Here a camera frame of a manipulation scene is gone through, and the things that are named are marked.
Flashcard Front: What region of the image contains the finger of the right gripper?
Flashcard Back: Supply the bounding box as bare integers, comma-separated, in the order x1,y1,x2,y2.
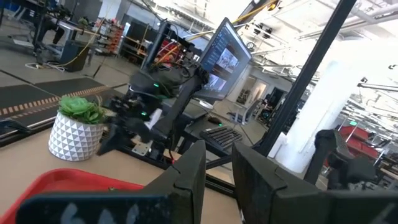
98,124,116,156
107,124,122,151

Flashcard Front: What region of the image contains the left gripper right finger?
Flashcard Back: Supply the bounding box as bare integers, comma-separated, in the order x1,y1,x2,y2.
231,141,398,224

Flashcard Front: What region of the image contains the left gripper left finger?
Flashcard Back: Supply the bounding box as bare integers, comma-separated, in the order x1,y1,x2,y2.
15,139,206,224

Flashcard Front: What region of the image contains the red plastic tray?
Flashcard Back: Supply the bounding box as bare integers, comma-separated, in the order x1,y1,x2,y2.
0,167,146,224

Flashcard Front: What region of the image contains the white geometric plant pot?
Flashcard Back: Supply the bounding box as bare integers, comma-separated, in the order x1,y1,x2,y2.
48,111,105,162

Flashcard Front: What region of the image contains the green succulent plant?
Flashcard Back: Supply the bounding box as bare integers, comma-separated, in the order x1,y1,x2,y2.
57,95,107,125

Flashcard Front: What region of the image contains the black office chair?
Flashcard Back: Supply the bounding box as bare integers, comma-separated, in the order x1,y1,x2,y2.
303,129,379,191

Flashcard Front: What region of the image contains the black hazard-striped floor mat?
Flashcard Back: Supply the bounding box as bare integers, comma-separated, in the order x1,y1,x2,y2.
0,88,124,130
0,77,105,110

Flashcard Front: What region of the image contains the dark grey computer desk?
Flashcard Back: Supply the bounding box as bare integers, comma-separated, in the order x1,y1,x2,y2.
161,96,280,162

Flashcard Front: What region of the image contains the black computer keyboard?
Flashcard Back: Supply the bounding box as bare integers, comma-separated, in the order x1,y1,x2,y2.
198,125,244,152

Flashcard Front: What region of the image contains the black upright pole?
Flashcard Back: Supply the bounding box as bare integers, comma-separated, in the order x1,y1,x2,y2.
141,20,170,71

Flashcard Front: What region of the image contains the black floor bin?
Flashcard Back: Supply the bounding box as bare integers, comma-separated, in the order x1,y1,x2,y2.
58,39,91,73

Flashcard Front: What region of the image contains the shelf with orange bins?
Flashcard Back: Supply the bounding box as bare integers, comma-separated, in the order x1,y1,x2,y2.
95,17,125,57

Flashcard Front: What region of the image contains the red tool cabinet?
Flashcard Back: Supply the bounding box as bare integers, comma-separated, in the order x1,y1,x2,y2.
337,125,382,160

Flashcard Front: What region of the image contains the computer monitor with lit screen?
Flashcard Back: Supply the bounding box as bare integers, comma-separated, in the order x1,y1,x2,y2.
194,17,253,102

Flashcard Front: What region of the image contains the white floor cable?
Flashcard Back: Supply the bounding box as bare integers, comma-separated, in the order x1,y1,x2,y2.
24,61,66,73

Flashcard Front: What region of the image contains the black aluminium frame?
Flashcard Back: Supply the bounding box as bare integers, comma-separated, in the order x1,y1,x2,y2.
0,0,358,200

